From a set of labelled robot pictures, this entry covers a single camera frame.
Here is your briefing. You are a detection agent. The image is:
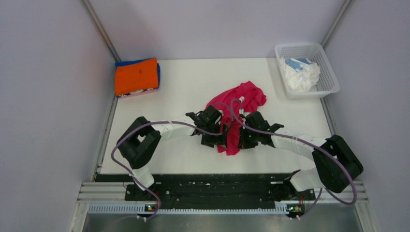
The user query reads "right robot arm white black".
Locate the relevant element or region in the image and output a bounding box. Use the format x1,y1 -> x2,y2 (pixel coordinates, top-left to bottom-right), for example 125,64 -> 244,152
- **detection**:
239,111 -> 364,199

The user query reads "aluminium rail frame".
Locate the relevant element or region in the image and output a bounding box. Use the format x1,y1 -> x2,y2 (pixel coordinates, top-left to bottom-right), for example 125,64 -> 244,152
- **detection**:
70,97 -> 365,232

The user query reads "pink folded t shirt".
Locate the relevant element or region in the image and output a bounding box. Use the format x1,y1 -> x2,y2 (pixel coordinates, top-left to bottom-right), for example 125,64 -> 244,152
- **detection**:
116,88 -> 158,99

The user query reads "white crumpled t shirt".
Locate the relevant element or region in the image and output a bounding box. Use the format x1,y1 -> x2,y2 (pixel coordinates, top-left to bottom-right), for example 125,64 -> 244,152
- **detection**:
279,58 -> 321,92

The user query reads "blue folded t shirt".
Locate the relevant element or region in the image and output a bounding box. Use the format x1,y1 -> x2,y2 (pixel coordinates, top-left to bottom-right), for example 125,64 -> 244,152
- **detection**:
115,58 -> 161,97

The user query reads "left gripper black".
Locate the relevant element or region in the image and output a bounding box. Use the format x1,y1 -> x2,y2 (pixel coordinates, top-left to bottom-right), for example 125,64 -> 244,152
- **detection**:
201,121 -> 228,148

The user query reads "magenta t shirt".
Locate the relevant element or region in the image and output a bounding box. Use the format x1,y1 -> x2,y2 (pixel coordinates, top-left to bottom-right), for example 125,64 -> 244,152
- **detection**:
207,81 -> 267,156

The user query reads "orange folded t shirt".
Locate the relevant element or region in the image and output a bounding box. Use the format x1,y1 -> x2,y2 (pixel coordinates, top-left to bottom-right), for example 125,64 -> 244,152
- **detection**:
115,58 -> 160,96

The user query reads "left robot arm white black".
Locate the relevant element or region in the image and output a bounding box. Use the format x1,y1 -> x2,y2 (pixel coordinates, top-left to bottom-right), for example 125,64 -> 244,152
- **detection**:
114,106 -> 233,200

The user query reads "white cable duct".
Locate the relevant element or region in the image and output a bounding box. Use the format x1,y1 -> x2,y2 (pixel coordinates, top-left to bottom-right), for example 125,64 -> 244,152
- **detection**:
88,203 -> 289,215

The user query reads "white plastic basket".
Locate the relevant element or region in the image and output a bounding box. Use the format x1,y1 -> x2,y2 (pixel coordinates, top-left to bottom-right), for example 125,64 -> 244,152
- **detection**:
274,43 -> 340,100

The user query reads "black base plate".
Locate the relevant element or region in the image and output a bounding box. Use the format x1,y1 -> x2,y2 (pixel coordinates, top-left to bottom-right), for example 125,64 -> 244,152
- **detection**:
125,174 -> 316,210

